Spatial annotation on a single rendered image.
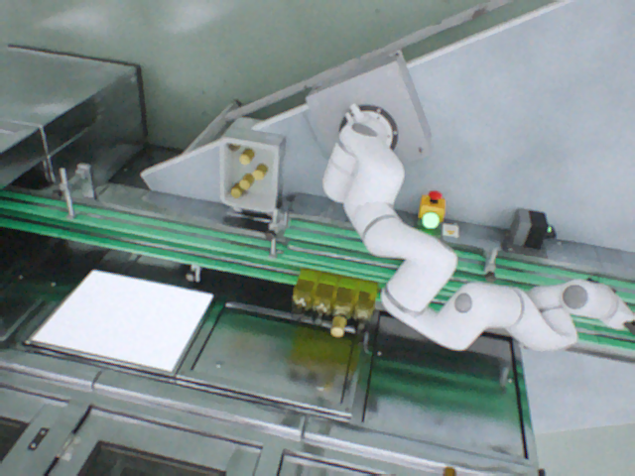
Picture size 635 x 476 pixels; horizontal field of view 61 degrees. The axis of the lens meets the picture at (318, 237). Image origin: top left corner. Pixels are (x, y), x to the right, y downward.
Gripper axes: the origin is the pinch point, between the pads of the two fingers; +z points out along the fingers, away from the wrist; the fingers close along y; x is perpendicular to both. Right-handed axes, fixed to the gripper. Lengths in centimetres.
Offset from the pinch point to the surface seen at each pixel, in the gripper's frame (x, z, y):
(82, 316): -97, -85, -63
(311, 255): -48, -39, -53
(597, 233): 4.9, 20.2, -26.0
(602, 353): -20.1, 35.6, -2.4
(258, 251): -58, -48, -61
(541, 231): -3.0, 2.1, -29.7
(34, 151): -85, -99, -119
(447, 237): -20.6, -12.6, -40.4
